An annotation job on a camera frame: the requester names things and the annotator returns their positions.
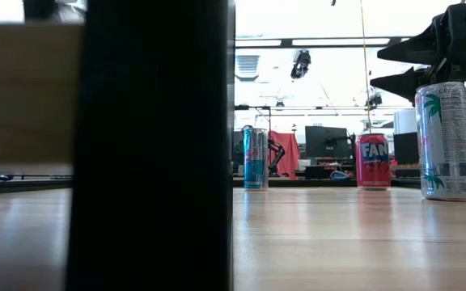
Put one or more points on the small hanging black camera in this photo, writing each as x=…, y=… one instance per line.
x=374, y=101

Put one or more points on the black vertical post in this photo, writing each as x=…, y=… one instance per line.
x=148, y=141

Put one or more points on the black computer monitor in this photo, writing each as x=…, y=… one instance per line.
x=328, y=141

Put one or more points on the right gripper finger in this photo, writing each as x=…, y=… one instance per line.
x=399, y=83
x=455, y=36

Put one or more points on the white Celsius can black lid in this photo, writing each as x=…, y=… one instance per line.
x=445, y=141

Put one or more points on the yellow vertical pole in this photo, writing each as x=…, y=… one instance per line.
x=365, y=60

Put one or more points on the red cloth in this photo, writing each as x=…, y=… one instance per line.
x=291, y=153

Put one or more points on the red soda can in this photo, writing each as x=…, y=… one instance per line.
x=373, y=161

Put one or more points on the wooden shelf board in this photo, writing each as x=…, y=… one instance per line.
x=22, y=93

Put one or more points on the dark small monitor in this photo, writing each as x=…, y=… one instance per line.
x=406, y=147

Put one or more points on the black stand frame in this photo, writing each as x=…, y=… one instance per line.
x=257, y=107

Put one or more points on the silver blue Red Bull can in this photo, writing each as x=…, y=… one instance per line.
x=256, y=157

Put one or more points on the background black robot arm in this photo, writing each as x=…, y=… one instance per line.
x=276, y=155

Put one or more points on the ceiling air vent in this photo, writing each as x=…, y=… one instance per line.
x=247, y=66

